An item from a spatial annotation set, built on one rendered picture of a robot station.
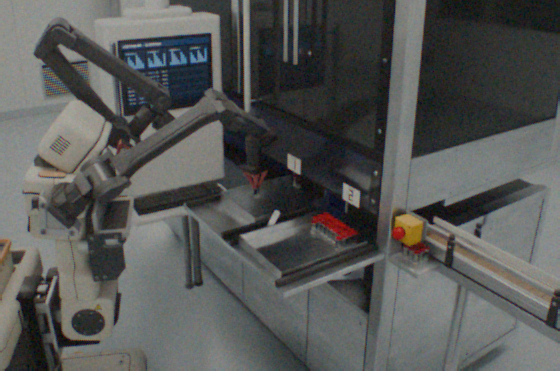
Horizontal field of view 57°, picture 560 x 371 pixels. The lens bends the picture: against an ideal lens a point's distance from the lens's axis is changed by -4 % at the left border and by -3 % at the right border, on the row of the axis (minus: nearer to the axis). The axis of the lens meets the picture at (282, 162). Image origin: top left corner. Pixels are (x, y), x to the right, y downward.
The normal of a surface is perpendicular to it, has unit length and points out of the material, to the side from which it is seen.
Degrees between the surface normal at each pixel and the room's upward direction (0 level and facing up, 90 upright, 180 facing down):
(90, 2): 90
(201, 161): 90
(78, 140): 90
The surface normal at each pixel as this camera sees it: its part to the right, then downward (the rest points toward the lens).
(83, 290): 0.19, 0.36
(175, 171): 0.51, 0.33
